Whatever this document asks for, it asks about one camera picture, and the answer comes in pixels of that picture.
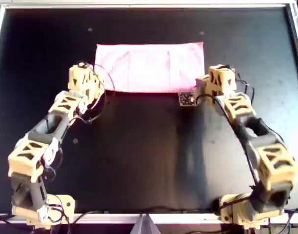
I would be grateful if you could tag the right gripper yellow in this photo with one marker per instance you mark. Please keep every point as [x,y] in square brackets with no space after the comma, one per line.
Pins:
[220,79]

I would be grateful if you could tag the left gripper yellow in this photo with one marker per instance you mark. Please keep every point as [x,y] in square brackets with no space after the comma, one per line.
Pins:
[77,79]

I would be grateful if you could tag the pink terry cloth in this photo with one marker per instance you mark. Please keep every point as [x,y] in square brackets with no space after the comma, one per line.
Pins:
[149,68]

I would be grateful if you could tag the right yellow grey robot arm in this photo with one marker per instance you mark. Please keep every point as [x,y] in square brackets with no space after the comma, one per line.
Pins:
[275,158]

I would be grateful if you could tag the left yellow grey robot arm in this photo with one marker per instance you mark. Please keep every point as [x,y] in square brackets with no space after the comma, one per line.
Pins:
[27,156]

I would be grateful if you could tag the small grey round sticker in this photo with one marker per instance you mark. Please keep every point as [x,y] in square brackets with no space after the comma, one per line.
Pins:
[202,33]
[90,29]
[76,140]

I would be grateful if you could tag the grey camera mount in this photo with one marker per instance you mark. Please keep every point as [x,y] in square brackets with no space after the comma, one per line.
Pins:
[200,85]

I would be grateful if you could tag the green camera circuit board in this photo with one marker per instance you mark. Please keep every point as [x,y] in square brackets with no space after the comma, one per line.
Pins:
[186,99]

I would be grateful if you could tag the aluminium table edge frame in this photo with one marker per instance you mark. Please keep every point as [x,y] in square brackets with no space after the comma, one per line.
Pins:
[295,24]

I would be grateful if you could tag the grey camera stand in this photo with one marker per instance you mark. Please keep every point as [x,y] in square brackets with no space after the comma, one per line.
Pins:
[145,226]

